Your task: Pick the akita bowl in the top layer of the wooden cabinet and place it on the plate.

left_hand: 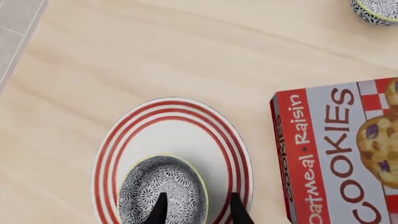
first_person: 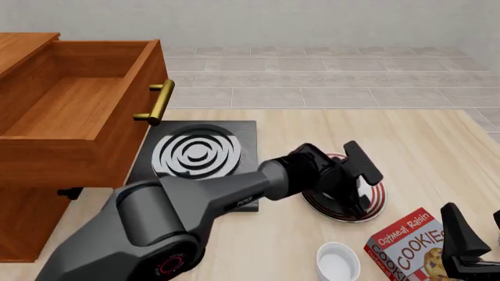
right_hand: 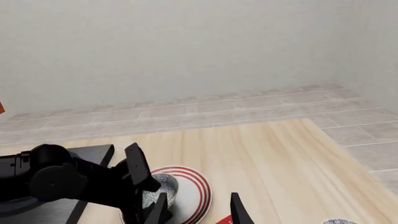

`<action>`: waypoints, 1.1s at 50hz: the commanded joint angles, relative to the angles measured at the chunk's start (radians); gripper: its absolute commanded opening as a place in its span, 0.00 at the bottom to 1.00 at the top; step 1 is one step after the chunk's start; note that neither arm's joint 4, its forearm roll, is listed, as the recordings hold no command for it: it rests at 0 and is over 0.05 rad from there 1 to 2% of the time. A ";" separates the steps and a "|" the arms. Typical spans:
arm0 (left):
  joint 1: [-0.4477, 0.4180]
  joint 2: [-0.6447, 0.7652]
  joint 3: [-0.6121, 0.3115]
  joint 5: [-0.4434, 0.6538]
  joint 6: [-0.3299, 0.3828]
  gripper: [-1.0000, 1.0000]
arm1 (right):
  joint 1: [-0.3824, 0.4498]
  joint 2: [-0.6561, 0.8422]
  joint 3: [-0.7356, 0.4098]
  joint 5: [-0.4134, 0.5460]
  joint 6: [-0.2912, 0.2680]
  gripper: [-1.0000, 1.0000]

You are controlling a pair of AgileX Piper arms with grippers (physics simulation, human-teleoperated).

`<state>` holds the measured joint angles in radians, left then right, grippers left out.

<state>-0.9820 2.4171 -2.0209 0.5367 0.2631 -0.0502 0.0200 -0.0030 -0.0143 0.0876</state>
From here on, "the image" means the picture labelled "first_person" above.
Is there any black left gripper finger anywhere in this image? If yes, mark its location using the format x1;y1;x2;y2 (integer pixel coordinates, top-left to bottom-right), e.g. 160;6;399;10
348;196;371;219

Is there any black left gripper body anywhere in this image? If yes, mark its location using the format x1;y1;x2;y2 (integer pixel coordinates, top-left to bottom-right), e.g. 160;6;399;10
327;162;363;206

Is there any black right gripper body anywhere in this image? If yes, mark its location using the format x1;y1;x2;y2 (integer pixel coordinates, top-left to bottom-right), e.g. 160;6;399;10
444;251;500;281

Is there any glossy black bowl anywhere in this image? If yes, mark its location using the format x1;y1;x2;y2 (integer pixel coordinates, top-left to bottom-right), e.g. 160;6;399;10
302;175;371;220

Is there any white plate with red rings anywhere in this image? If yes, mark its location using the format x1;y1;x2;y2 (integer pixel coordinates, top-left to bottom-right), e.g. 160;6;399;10
299;152;389;224

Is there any flat black stove plate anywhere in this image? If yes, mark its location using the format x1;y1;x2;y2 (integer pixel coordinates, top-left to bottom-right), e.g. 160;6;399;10
125;119;260;213

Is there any wooden cabinet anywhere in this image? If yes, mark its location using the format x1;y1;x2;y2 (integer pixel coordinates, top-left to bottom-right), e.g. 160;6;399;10
0;31;85;263

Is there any red cookie box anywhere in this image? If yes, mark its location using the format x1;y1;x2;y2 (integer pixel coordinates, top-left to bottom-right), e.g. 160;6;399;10
362;206;451;281

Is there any small white ramekin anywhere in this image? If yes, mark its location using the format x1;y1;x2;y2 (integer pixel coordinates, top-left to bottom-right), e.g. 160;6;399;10
315;241;362;281

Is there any open wooden drawer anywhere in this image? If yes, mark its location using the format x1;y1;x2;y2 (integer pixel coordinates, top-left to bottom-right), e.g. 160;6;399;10
0;38;170;190

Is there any brass drawer handle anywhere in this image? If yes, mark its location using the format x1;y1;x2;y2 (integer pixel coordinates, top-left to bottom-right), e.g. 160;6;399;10
132;78;177;127

